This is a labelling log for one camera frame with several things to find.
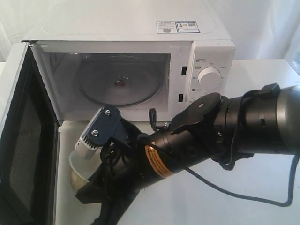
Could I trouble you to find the cream ceramic bowl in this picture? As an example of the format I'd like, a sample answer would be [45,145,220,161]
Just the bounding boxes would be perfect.
[68,150,102,193]

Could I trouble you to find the glass microwave turntable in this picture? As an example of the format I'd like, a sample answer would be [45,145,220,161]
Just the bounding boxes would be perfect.
[78,55,165,107]

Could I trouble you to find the white control knob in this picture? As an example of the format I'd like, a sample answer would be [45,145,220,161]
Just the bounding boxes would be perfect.
[187,92,207,106]
[198,67,222,90]

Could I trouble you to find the white microwave door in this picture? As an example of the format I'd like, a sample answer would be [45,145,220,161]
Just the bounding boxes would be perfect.
[0,42,59,225]

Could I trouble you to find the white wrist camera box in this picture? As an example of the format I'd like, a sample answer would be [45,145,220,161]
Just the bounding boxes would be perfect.
[75,108,103,160]

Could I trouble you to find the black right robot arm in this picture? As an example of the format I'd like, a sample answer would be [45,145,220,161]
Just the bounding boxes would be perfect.
[75,83,300,225]

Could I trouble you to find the right blue info sticker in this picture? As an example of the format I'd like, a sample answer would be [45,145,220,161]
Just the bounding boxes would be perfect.
[176,21,200,33]

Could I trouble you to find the black camera mounting bracket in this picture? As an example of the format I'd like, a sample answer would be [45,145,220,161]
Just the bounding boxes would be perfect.
[87,105,128,146]

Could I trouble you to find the white microwave oven body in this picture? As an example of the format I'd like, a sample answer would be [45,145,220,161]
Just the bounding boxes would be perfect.
[23,13,235,121]

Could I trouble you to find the upper white control knob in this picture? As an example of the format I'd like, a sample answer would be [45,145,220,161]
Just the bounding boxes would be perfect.
[198,67,222,90]

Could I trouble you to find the lower white control knob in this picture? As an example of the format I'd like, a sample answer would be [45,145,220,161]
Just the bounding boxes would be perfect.
[187,92,207,106]

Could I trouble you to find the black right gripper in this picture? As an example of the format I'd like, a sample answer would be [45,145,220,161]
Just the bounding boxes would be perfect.
[75,121,150,225]

